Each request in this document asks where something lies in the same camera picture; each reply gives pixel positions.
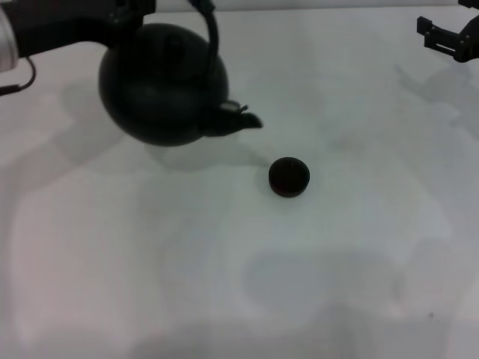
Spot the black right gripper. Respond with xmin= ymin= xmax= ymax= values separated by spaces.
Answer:
xmin=415 ymin=0 xmax=479 ymax=64

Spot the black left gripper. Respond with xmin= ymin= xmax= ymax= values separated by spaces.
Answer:
xmin=10 ymin=0 xmax=156 ymax=59

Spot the black round teapot with handle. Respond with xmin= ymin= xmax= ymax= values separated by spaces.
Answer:
xmin=97 ymin=0 xmax=265 ymax=147

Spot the small dark teacup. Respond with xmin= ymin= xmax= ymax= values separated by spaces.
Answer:
xmin=268 ymin=156 xmax=312 ymax=199

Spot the dark left gripper cable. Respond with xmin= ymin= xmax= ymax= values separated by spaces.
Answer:
xmin=0 ymin=57 xmax=37 ymax=96

